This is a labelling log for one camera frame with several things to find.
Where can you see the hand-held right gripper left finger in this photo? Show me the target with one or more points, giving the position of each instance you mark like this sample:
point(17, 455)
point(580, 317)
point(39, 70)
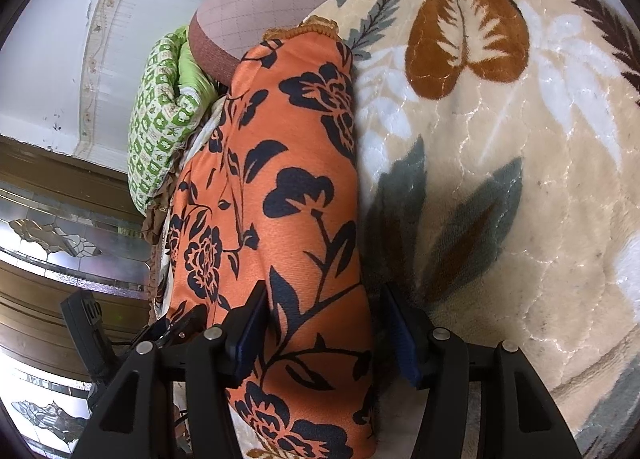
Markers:
point(250, 334)

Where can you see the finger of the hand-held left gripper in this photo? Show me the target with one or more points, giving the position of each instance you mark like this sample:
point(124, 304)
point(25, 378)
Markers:
point(180, 324)

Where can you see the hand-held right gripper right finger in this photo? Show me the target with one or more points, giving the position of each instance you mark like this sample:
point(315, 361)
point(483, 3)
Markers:
point(402, 339)

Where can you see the orange floral print garment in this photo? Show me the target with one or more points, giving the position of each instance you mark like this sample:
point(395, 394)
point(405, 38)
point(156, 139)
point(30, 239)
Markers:
point(300, 139)

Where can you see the green patterned pillow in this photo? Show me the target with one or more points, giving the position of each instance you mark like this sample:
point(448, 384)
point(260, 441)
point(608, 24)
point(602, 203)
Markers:
point(160, 129)

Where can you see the beige leaf print blanket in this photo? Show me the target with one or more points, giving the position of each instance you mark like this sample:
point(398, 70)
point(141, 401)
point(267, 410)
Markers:
point(500, 139)

